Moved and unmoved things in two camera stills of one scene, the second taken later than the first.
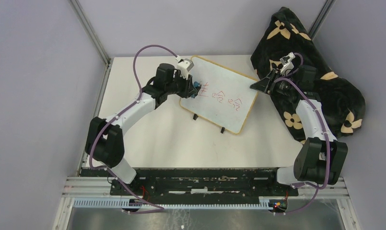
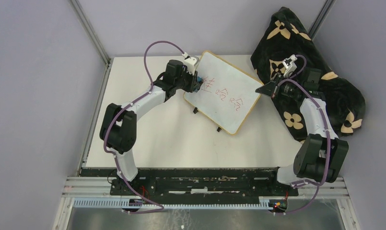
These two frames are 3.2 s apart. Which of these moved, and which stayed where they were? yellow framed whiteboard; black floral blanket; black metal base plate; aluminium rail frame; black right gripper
Moved: black right gripper; yellow framed whiteboard
Stayed: black floral blanket; black metal base plate; aluminium rail frame
